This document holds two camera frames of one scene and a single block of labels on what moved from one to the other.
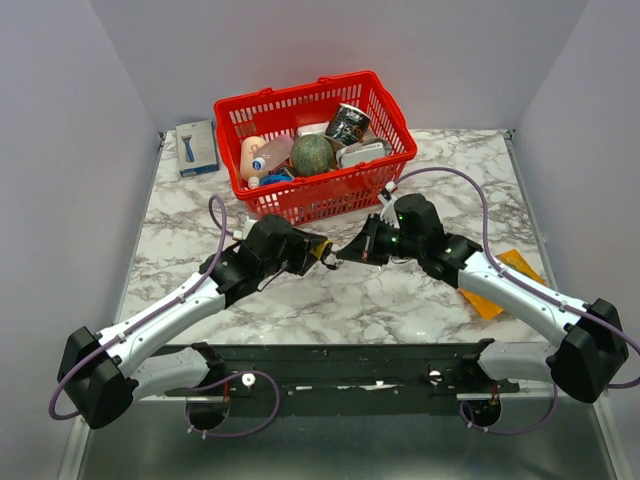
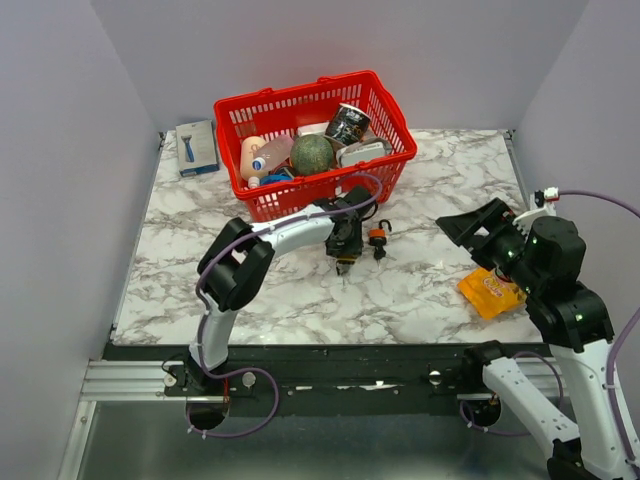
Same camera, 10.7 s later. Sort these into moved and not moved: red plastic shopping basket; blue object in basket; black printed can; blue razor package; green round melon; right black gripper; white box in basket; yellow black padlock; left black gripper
Moved: right black gripper; left black gripper; yellow black padlock
Not moved: black printed can; green round melon; red plastic shopping basket; white box in basket; blue object in basket; blue razor package
